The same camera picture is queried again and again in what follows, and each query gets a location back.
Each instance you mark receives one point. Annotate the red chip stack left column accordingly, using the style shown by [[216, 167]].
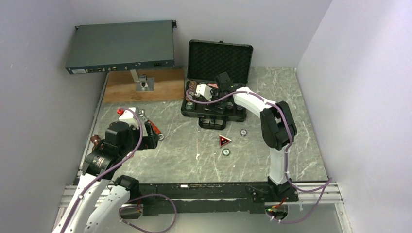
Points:
[[192, 88]]

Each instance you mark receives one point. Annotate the red-handled adjustable wrench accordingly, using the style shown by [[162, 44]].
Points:
[[156, 130]]

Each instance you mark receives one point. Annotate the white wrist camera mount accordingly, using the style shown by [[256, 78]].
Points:
[[203, 90]]

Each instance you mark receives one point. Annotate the grey metal stand bracket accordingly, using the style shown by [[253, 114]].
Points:
[[144, 83]]

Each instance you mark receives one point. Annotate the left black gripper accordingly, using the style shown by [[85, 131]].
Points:
[[149, 141]]

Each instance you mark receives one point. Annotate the grey rack-mount network switch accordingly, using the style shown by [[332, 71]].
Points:
[[121, 46]]

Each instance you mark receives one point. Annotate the copper pipe fitting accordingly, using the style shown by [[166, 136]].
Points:
[[95, 140]]

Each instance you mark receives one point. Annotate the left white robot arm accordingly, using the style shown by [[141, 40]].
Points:
[[122, 138]]

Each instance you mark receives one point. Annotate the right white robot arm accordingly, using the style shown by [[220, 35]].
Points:
[[278, 128]]

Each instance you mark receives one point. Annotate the green 20 poker chip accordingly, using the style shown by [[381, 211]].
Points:
[[226, 152]]

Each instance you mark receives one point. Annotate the wooden board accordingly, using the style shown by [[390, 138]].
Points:
[[168, 85]]

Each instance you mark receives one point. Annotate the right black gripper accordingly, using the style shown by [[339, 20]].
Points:
[[214, 91]]

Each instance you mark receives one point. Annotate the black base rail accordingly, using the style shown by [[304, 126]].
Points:
[[189, 198]]

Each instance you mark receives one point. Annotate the red triangular all-in button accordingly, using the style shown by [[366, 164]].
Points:
[[223, 141]]

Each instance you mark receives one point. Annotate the black poker set case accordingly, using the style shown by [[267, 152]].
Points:
[[206, 60]]

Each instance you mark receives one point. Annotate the green chips in case bottom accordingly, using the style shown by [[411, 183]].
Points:
[[189, 105]]

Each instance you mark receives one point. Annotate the red card deck in case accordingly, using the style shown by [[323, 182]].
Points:
[[213, 85]]

